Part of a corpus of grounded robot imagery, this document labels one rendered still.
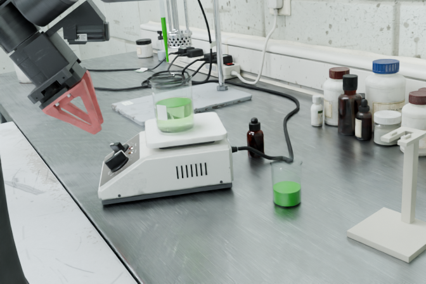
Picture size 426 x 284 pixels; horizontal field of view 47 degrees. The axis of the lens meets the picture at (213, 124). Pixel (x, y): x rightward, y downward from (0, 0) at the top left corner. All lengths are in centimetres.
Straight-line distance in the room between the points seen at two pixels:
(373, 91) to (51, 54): 56
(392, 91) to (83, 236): 58
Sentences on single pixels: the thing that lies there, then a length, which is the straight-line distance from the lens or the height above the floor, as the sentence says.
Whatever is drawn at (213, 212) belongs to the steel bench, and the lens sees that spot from 69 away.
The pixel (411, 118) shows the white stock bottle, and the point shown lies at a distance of 84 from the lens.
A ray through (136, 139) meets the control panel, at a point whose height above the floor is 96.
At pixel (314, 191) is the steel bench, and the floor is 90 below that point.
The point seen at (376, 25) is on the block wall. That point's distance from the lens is 111.
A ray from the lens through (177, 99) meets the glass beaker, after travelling 71.
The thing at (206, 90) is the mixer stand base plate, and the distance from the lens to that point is 128.
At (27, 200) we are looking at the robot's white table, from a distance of 82.
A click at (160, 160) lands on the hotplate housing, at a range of 71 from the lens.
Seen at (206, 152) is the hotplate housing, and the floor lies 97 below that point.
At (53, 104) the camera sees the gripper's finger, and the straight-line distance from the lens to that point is 69.
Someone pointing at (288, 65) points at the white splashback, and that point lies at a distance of 127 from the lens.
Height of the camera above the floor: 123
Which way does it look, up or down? 18 degrees down
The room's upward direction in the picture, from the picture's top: 5 degrees counter-clockwise
